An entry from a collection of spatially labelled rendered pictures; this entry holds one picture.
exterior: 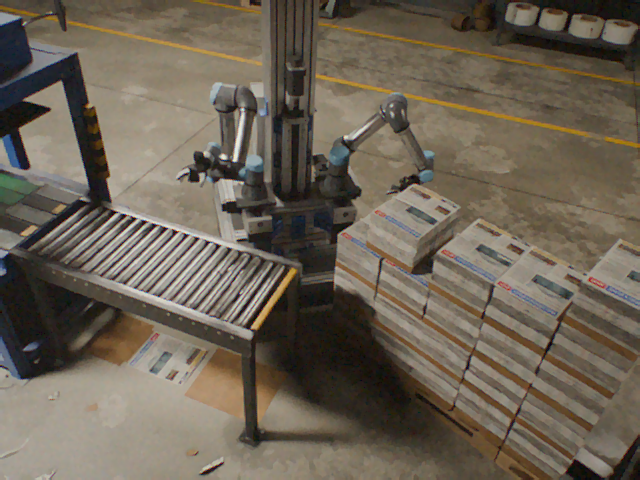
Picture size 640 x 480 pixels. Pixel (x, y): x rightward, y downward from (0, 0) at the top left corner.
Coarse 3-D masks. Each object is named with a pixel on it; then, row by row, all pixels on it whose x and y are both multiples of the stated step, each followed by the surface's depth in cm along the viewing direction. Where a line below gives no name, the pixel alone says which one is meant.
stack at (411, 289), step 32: (352, 256) 294; (352, 288) 307; (384, 288) 288; (416, 288) 271; (352, 320) 322; (384, 320) 301; (416, 320) 282; (448, 320) 266; (480, 320) 252; (352, 352) 336; (384, 352) 313; (448, 352) 275; (480, 352) 260; (512, 352) 247; (448, 384) 286; (480, 384) 269; (512, 384) 255; (480, 416) 280; (480, 448) 291
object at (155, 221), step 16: (112, 208) 307; (144, 224) 302; (160, 224) 298; (176, 224) 299; (208, 240) 290; (224, 240) 290; (240, 256) 287; (256, 256) 282; (272, 256) 283; (256, 272) 290; (288, 272) 280
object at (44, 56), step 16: (32, 48) 283; (48, 48) 284; (32, 64) 269; (48, 64) 269; (64, 64) 277; (0, 80) 253; (16, 80) 254; (32, 80) 262; (48, 80) 271; (0, 96) 248; (16, 96) 256
